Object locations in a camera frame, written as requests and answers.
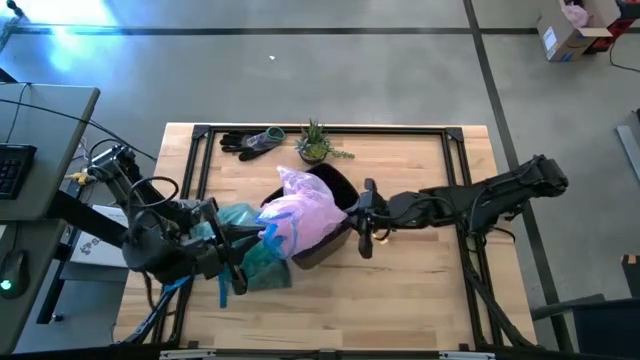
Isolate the dark grey trash bin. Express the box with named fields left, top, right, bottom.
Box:
left=259, top=162, right=361, bottom=271

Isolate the white printed box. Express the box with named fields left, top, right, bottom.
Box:
left=69, top=203, right=132, bottom=269

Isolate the grey desk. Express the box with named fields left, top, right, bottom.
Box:
left=0, top=82, right=102, bottom=355

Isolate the black computer mouse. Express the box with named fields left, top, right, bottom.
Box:
left=0, top=248, right=30, bottom=300

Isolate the succulent plant in pot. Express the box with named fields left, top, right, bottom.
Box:
left=294, top=118, right=356, bottom=166

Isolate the small pink plastic bag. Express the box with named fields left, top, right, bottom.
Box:
left=562, top=2, right=591, bottom=29

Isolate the black keyboard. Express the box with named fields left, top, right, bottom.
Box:
left=0, top=143, right=38, bottom=201

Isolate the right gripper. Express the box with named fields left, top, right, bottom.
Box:
left=352, top=177, right=396, bottom=260

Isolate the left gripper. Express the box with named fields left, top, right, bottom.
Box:
left=187, top=224, right=266, bottom=296

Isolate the cardboard box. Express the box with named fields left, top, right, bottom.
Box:
left=536, top=0, right=614, bottom=64

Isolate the dark office chair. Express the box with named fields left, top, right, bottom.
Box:
left=529, top=293, right=640, bottom=360

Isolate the black work glove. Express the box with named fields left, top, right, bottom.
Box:
left=219, top=126, right=287, bottom=162

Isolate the teal plastic trash bag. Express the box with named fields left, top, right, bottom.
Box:
left=162, top=202, right=293, bottom=310

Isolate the red plastic crate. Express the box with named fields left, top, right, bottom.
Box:
left=584, top=0, right=640, bottom=55

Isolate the silver aluminium bar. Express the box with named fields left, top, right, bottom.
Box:
left=615, top=124, right=640, bottom=182

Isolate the black desk cable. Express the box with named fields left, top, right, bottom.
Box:
left=0, top=97, right=159, bottom=163

